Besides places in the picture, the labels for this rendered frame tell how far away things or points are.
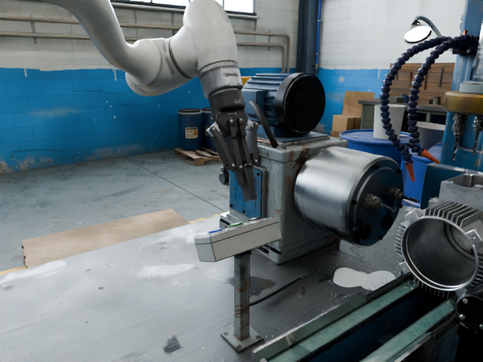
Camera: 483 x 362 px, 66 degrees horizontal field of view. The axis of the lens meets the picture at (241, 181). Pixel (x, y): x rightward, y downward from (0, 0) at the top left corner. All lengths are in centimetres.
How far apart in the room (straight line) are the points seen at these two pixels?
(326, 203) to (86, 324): 66
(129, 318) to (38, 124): 504
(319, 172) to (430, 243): 32
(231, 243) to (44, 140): 530
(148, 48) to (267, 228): 46
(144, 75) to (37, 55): 501
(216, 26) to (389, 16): 639
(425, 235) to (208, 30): 68
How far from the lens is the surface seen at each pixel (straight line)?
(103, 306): 107
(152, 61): 87
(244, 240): 76
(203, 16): 85
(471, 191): 91
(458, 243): 108
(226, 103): 80
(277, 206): 112
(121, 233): 306
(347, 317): 80
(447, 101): 90
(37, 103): 586
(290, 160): 108
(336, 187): 97
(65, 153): 601
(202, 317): 98
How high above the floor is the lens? 139
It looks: 17 degrees down
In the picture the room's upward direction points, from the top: straight up
